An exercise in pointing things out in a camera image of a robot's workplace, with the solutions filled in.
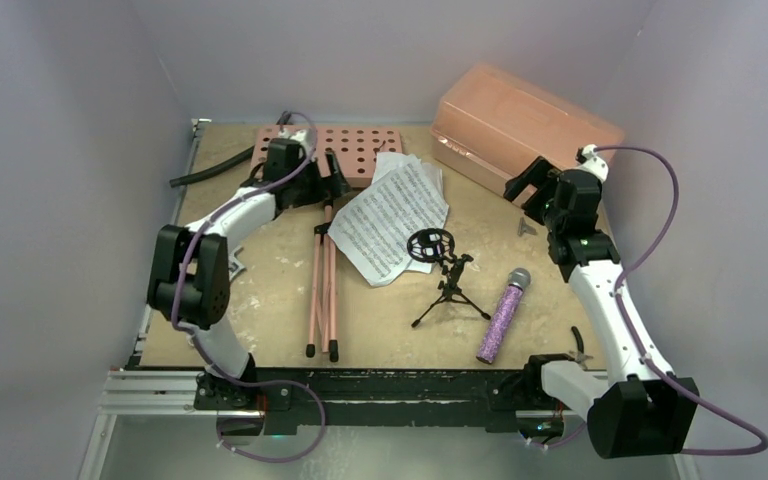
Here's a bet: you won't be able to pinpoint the purple glitter microphone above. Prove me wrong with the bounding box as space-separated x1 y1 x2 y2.
475 267 532 365

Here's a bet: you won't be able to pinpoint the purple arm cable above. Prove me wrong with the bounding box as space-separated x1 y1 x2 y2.
523 145 768 458
170 111 327 465

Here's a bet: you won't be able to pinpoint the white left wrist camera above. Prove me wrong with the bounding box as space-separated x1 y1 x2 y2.
276 129 316 150

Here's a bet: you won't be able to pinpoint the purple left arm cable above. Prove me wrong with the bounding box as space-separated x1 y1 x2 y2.
170 111 327 465

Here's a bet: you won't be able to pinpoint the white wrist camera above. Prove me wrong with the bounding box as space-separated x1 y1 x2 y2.
575 144 609 183
276 129 316 150

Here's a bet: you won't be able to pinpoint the pink folding music stand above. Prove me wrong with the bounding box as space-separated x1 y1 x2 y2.
278 125 403 363

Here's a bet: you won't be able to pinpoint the sheet music paper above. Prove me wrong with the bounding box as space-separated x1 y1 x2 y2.
328 152 449 287

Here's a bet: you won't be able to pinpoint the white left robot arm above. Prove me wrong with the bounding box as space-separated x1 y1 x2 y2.
147 138 350 409

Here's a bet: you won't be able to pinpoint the small grey metal clip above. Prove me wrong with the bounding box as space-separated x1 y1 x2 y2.
517 217 537 237

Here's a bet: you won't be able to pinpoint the pink translucent storage box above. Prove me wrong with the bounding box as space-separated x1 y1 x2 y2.
430 64 625 196

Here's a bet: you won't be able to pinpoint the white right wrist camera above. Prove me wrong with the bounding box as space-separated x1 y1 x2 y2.
575 144 609 183

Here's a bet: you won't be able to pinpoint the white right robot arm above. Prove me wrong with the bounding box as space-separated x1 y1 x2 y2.
504 157 698 459

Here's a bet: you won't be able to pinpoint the black handled pliers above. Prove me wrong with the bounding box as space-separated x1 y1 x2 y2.
569 326 593 370

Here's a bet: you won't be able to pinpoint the black mini microphone tripod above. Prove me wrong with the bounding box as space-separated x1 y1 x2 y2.
406 228 491 328

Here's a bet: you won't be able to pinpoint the black corrugated hose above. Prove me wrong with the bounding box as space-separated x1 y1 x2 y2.
169 111 293 189

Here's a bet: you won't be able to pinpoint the aluminium frame rail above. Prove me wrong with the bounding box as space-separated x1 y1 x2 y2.
99 370 199 416

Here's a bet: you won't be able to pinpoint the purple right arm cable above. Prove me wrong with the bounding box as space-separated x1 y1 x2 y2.
523 145 768 458

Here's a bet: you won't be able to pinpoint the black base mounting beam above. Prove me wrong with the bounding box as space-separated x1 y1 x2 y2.
194 367 576 436

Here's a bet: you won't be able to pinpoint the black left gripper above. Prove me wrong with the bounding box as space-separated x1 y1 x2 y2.
288 153 350 210

